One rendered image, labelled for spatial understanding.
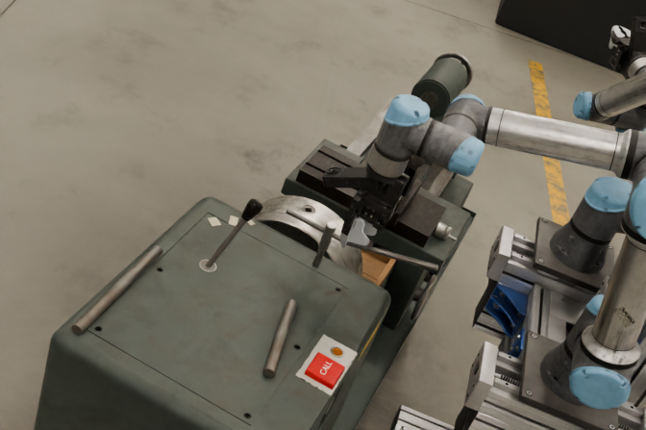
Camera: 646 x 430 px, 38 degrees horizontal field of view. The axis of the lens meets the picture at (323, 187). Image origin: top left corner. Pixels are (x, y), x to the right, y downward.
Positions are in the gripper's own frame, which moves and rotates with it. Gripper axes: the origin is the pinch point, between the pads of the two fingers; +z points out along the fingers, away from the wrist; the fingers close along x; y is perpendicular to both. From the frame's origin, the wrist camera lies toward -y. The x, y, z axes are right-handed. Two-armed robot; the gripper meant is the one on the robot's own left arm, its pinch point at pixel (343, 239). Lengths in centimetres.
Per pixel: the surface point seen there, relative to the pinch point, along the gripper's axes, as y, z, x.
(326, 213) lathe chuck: -9.6, 11.8, 21.0
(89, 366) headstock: -24, 12, -52
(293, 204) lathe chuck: -17.2, 12.6, 19.0
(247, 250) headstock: -16.9, 9.9, -6.5
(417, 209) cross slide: 4, 38, 80
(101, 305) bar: -30, 8, -42
